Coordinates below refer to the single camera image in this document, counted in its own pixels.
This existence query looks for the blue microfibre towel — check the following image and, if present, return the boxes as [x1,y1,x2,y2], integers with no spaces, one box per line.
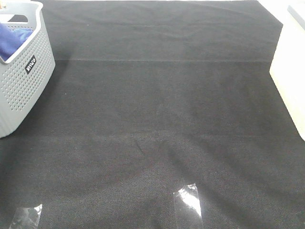
[0,24,32,61]

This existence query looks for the black table cloth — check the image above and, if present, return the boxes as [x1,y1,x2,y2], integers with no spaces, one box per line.
[0,0,305,229]

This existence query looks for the clear tape strip centre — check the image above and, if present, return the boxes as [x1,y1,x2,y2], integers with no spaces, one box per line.
[173,183,203,229]

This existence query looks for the clear tape strip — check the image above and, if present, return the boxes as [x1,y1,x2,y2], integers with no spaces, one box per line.
[173,183,203,229]
[9,204,43,229]

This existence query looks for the grey perforated plastic basket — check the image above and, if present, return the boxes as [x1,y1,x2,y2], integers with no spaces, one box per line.
[0,0,55,137]

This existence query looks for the white plastic basket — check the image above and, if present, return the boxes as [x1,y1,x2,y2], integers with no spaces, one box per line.
[270,1,305,139]

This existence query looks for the clear tape strip left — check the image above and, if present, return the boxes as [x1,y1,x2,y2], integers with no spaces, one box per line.
[9,204,43,229]

